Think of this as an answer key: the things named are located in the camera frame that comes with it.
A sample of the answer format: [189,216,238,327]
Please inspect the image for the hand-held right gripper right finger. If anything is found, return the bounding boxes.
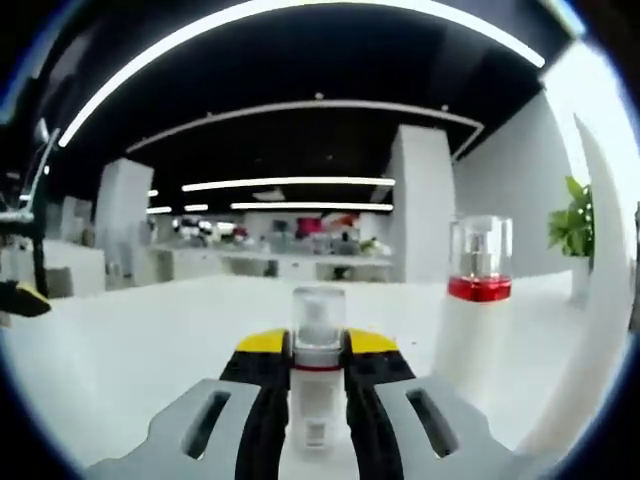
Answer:
[341,327,546,480]

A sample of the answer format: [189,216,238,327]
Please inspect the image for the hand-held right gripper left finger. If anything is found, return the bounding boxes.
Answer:
[83,327,295,480]

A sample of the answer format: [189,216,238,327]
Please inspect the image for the large red-ringed skincare bottle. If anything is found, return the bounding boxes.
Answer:
[433,214,515,414]

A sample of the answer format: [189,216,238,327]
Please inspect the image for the slim clear-capped skincare bottle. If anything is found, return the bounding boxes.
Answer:
[287,285,350,451]

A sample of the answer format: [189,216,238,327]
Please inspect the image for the black stand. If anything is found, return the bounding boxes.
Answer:
[0,117,65,297]

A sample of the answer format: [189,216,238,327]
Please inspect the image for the straight ceiling light strip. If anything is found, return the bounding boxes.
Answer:
[229,200,396,212]
[181,176,397,194]

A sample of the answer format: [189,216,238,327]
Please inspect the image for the green potted plant white pot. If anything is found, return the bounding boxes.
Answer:
[547,174,595,302]

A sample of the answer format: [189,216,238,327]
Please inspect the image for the long curved ceiling light strip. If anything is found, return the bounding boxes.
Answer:
[57,0,547,150]

